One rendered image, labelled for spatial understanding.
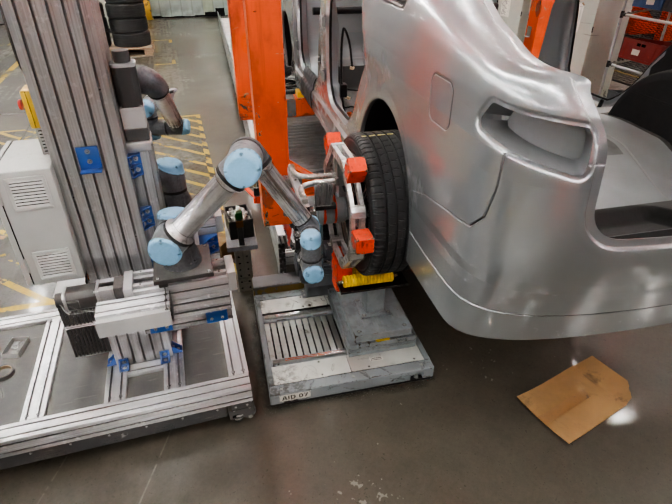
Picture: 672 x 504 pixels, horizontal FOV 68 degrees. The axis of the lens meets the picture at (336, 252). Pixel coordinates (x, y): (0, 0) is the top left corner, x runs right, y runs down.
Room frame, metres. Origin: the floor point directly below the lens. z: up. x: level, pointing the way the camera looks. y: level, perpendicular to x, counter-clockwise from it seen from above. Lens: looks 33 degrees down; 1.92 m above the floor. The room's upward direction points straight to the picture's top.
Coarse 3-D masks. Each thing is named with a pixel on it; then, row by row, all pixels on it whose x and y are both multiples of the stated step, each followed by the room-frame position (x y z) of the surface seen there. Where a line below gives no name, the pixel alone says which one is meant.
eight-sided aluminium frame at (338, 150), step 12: (336, 144) 2.15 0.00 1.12; (336, 156) 2.06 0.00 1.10; (348, 156) 2.03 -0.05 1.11; (324, 168) 2.30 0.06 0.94; (348, 192) 1.86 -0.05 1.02; (360, 192) 1.87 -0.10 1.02; (348, 204) 1.85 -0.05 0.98; (360, 204) 1.83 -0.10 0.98; (360, 216) 1.81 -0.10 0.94; (360, 228) 1.82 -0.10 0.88; (336, 240) 2.15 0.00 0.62; (336, 252) 2.06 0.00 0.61; (348, 252) 1.82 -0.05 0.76; (348, 264) 1.88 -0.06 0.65
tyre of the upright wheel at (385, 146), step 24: (360, 144) 2.02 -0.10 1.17; (384, 144) 2.02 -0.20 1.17; (384, 168) 1.90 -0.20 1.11; (384, 192) 1.84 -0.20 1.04; (408, 192) 1.85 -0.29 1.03; (384, 216) 1.79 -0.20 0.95; (408, 216) 1.81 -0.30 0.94; (384, 240) 1.77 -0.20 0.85; (360, 264) 1.94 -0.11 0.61; (384, 264) 1.81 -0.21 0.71
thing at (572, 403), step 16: (576, 368) 1.88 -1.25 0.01; (592, 368) 1.87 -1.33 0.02; (608, 368) 1.86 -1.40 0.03; (544, 384) 1.77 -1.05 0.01; (560, 384) 1.77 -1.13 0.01; (576, 384) 1.77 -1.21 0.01; (592, 384) 1.77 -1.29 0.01; (608, 384) 1.76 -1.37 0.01; (624, 384) 1.75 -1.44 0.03; (528, 400) 1.66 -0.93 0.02; (544, 400) 1.67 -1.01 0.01; (560, 400) 1.67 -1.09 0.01; (576, 400) 1.67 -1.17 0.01; (592, 400) 1.67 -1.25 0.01; (608, 400) 1.67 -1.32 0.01; (624, 400) 1.67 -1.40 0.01; (544, 416) 1.57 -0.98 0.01; (560, 416) 1.57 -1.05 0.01; (576, 416) 1.57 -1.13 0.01; (592, 416) 1.57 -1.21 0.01; (608, 416) 1.57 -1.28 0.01; (560, 432) 1.48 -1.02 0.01; (576, 432) 1.48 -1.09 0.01
